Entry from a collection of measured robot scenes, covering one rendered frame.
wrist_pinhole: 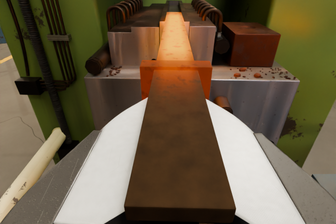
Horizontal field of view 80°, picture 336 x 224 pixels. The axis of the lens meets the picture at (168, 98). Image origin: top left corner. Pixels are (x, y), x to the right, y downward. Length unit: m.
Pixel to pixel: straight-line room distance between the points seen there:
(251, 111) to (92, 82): 0.30
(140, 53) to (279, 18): 0.35
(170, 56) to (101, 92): 0.24
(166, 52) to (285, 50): 0.47
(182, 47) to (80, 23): 0.42
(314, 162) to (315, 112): 1.01
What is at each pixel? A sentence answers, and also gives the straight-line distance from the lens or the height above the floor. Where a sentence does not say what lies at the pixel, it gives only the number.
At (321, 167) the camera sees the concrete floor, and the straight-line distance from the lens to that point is 1.74.
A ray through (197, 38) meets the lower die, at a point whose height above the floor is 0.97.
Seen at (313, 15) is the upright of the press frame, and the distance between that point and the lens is 0.62.
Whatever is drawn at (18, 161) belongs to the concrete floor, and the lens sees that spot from 1.75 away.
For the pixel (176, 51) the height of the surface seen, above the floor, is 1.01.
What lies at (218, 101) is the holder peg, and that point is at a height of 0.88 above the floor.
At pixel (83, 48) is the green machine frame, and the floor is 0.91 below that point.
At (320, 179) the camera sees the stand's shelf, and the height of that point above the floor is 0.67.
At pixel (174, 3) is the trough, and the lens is 0.78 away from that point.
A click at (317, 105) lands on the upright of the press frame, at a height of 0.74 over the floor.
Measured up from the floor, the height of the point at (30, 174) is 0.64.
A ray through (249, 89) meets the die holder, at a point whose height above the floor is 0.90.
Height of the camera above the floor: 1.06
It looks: 30 degrees down
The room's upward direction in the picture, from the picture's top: straight up
